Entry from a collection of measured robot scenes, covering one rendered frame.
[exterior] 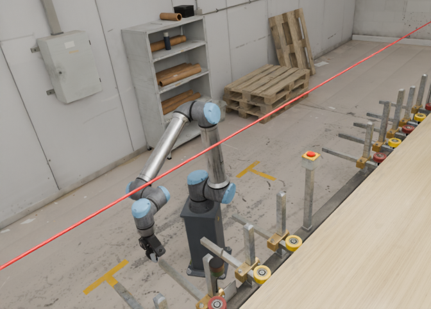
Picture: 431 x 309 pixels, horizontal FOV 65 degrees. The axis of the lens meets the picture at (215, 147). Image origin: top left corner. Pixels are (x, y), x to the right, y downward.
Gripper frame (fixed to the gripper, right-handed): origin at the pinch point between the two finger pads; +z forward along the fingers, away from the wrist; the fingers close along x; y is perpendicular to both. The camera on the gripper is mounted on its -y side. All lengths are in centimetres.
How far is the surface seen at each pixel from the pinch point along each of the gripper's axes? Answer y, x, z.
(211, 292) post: -40.1, -2.3, -8.4
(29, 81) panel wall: 231, -29, -47
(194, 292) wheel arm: -31.1, 0.7, -3.4
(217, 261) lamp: -44, -5, -29
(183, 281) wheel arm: -22.6, 0.4, -3.4
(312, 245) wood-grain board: -57, -54, -7
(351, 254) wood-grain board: -74, -60, -7
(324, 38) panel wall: 262, -626, 46
